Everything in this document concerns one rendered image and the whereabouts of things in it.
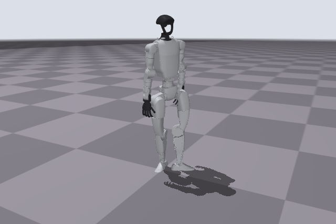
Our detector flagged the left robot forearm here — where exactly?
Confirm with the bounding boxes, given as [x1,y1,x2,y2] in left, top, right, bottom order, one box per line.
[177,69,186,89]

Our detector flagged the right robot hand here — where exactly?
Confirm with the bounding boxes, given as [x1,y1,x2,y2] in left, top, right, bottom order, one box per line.
[142,94,155,118]

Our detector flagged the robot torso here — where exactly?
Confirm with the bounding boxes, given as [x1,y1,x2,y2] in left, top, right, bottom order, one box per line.
[154,36,180,101]

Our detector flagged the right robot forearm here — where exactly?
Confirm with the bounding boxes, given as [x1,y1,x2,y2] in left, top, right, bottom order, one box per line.
[143,69,152,100]

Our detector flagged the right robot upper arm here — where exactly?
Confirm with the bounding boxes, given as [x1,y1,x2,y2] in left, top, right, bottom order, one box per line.
[145,42,158,78]

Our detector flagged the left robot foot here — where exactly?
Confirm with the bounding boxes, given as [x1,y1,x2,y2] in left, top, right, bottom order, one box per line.
[171,163,195,171]

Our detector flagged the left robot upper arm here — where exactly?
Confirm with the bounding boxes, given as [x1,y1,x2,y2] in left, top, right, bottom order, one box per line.
[178,40,187,71]

